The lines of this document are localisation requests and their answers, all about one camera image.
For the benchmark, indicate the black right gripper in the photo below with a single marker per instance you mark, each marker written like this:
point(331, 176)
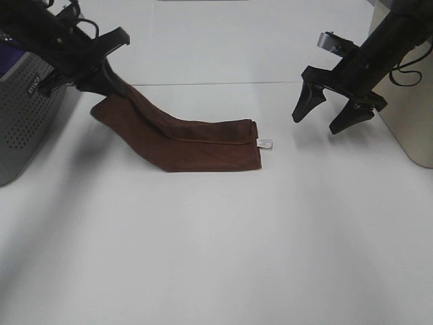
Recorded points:
point(357, 109)

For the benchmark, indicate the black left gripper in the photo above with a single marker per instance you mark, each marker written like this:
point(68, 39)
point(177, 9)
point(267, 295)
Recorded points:
point(87, 69)

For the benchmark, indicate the brown towel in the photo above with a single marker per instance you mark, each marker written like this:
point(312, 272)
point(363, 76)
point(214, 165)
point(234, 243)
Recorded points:
point(176, 145)

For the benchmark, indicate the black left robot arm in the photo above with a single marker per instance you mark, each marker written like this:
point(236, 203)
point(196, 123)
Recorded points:
point(71, 44)

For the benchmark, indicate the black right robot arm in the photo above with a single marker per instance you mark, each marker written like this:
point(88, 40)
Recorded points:
point(407, 25)

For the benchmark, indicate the beige storage bin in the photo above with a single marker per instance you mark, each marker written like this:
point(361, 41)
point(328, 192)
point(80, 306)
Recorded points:
point(408, 114)

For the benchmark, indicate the grey perforated laundry basket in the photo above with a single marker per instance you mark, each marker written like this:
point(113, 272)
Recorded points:
point(26, 114)

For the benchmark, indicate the purple towel in basket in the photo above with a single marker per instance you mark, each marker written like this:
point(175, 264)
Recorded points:
point(11, 52)

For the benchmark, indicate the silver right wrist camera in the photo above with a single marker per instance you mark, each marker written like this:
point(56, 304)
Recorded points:
point(335, 44)

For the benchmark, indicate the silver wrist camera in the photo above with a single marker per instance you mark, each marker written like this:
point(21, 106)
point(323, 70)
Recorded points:
point(335, 44)
point(71, 13)

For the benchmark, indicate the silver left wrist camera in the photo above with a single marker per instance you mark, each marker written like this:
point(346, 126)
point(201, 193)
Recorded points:
point(71, 13)

